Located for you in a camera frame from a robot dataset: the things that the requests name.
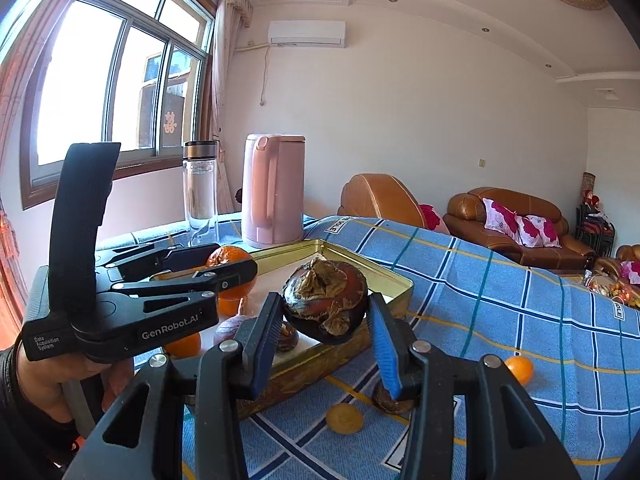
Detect gold rectangular tin tray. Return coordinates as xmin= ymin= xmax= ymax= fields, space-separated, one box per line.
xmin=238 ymin=240 xmax=413 ymax=419

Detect floral pillow left on sofa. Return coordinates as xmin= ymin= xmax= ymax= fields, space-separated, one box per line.
xmin=483 ymin=198 xmax=521 ymax=245

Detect floral pillow right on sofa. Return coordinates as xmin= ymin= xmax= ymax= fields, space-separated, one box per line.
xmin=515 ymin=214 xmax=561 ymax=248

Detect person's left hand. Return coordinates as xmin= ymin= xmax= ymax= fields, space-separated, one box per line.
xmin=16 ymin=344 xmax=134 ymax=424

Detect small yellow-green fruit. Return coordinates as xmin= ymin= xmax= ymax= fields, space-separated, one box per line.
xmin=326 ymin=403 xmax=363 ymax=436

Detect floral pillow on armchair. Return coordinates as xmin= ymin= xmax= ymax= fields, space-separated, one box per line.
xmin=620 ymin=260 xmax=640 ymax=286

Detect beige lace curtain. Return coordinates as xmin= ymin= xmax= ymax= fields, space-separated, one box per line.
xmin=210 ymin=0 xmax=253 ymax=214

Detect pink electric kettle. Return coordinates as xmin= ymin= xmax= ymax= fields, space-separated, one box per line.
xmin=241 ymin=133 xmax=305 ymax=248

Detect brown leather armchair left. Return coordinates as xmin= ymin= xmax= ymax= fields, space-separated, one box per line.
xmin=337 ymin=174 xmax=426 ymax=229

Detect smooth oval orange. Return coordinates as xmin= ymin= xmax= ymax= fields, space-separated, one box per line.
xmin=163 ymin=333 xmax=202 ymax=359

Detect brown leather armchair right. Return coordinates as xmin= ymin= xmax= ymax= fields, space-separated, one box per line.
xmin=594 ymin=244 xmax=640 ymax=281

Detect brown leather three-seat sofa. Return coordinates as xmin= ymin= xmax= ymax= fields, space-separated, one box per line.
xmin=444 ymin=188 xmax=596 ymax=271

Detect clear glass water bottle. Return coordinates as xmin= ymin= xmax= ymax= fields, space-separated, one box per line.
xmin=182 ymin=140 xmax=219 ymax=246

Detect small orange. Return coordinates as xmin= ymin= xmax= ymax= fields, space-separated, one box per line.
xmin=504 ymin=356 xmax=535 ymax=386

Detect white wall air conditioner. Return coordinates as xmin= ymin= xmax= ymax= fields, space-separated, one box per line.
xmin=267 ymin=21 xmax=346 ymax=48

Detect purple red radish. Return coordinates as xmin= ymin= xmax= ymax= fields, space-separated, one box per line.
xmin=214 ymin=297 xmax=254 ymax=346

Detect coffee table with snacks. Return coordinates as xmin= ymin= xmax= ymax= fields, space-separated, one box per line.
xmin=582 ymin=271 xmax=639 ymax=309

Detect red pillow on left armchair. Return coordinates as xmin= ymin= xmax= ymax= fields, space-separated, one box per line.
xmin=420 ymin=204 xmax=450 ymax=235

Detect brown leather armchair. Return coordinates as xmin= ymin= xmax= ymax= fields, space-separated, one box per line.
xmin=594 ymin=244 xmax=640 ymax=281
xmin=337 ymin=174 xmax=426 ymax=229

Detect window with metal frame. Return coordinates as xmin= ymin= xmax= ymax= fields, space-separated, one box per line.
xmin=20 ymin=0 xmax=214 ymax=209

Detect floral pillow on sofa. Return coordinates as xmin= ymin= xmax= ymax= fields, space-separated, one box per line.
xmin=515 ymin=214 xmax=561 ymax=248
xmin=483 ymin=198 xmax=521 ymax=245

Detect peeling water chestnut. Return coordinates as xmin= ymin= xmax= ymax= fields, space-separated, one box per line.
xmin=277 ymin=322 xmax=299 ymax=353

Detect large front mandarin orange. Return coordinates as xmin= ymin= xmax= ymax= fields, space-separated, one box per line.
xmin=205 ymin=245 xmax=257 ymax=300

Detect stacked dark chairs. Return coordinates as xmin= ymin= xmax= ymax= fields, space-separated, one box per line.
xmin=575 ymin=172 xmax=615 ymax=257

